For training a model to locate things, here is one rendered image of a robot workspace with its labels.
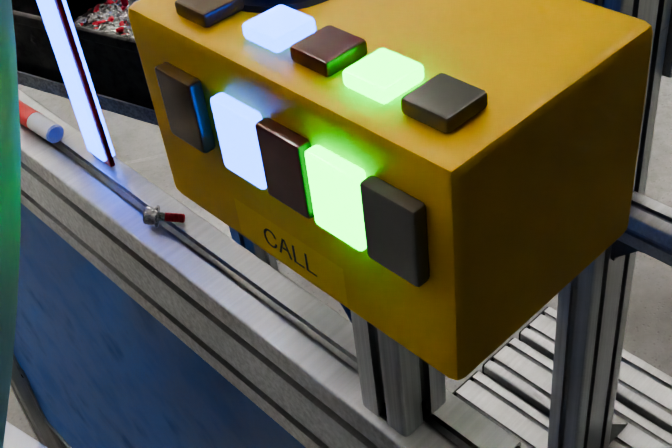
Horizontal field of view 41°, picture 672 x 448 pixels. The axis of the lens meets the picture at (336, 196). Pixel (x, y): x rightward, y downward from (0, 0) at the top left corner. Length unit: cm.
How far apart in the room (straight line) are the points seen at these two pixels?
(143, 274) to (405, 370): 24
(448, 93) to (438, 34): 4
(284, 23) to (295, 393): 25
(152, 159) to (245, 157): 185
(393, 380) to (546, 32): 18
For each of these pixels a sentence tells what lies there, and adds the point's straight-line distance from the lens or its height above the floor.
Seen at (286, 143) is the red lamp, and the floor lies 106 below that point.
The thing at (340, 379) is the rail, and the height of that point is 86.
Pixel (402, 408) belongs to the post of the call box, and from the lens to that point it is 43.
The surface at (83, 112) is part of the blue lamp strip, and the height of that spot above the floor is 90.
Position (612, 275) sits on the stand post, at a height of 47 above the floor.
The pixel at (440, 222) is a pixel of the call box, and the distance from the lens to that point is 25.
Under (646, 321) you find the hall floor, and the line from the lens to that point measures 169.
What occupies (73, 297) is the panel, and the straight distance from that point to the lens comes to 88.
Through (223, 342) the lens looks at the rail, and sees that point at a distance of 55.
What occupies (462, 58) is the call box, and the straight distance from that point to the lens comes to 29.
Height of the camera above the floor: 122
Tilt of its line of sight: 39 degrees down
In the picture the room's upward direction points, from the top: 8 degrees counter-clockwise
